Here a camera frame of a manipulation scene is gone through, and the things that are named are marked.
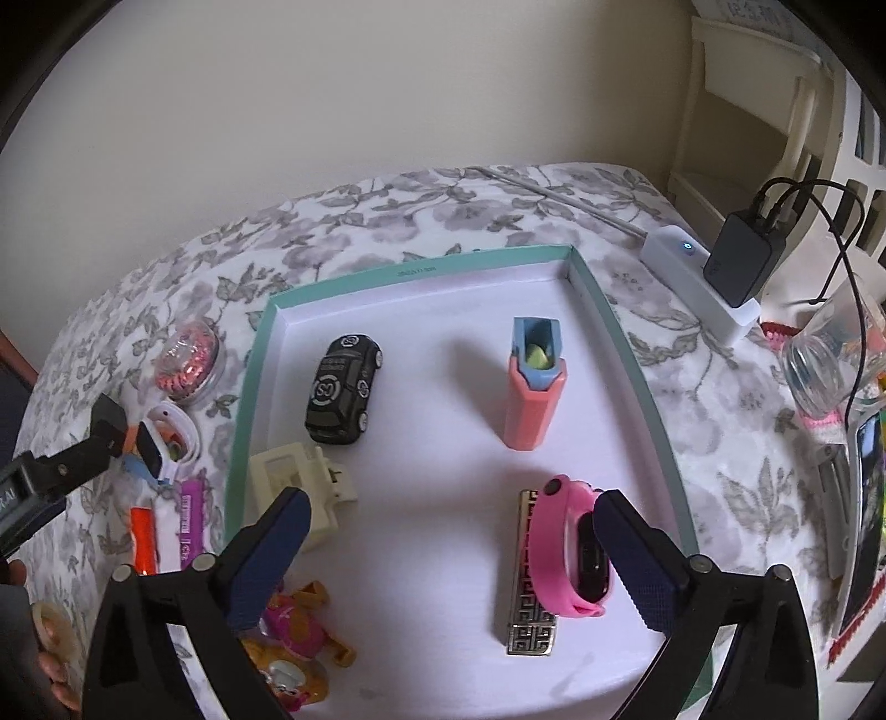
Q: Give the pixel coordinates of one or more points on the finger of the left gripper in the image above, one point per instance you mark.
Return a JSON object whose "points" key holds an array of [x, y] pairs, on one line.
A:
{"points": [[84, 461]]}

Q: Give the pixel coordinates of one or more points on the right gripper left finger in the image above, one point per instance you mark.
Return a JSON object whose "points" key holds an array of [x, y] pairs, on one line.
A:
{"points": [[133, 670]]}

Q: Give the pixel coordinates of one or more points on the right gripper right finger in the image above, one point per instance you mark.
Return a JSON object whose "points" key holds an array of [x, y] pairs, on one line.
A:
{"points": [[769, 670]]}

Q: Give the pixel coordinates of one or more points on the orange glue tube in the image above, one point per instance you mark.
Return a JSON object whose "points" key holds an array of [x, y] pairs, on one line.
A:
{"points": [[143, 535]]}

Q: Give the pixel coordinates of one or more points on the white smartwatch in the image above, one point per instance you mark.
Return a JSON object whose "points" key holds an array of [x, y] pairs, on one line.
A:
{"points": [[178, 430]]}

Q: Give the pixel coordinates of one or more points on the purple lip balm tube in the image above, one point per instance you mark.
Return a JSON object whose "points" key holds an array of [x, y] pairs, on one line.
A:
{"points": [[191, 508]]}

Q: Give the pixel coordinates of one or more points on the pink dog toy figure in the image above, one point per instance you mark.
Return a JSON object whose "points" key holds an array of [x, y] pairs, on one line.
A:
{"points": [[289, 643]]}

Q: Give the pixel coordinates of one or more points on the pink fitness band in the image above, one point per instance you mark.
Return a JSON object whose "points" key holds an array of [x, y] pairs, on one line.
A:
{"points": [[569, 570]]}

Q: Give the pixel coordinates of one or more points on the gold patterned lighter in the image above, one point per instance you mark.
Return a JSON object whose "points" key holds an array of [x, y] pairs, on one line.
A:
{"points": [[531, 629]]}

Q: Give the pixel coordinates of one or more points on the black toy car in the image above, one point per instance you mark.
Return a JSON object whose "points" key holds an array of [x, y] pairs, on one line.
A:
{"points": [[337, 410]]}

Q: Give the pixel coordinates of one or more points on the orange blue utility knife toy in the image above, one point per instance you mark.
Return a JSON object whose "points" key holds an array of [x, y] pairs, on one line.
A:
{"points": [[148, 457]]}

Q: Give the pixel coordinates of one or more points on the person's hand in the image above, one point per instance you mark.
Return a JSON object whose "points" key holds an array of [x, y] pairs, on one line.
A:
{"points": [[55, 670]]}

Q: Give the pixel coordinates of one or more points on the floral white blanket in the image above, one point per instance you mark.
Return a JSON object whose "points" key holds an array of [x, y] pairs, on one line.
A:
{"points": [[743, 453]]}

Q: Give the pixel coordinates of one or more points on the clear glass jar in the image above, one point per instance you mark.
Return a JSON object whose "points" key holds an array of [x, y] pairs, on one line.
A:
{"points": [[834, 358]]}

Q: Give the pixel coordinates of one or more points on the teal white box lid tray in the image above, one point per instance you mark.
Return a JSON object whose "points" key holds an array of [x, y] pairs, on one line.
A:
{"points": [[420, 570]]}

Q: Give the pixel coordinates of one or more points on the black power adapter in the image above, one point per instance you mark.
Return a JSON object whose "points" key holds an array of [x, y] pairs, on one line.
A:
{"points": [[743, 257]]}

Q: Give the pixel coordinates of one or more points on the white power strip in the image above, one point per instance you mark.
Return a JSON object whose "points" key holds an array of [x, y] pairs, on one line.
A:
{"points": [[677, 260]]}

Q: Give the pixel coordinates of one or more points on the cream wooden shelf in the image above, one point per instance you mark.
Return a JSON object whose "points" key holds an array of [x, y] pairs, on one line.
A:
{"points": [[757, 107]]}

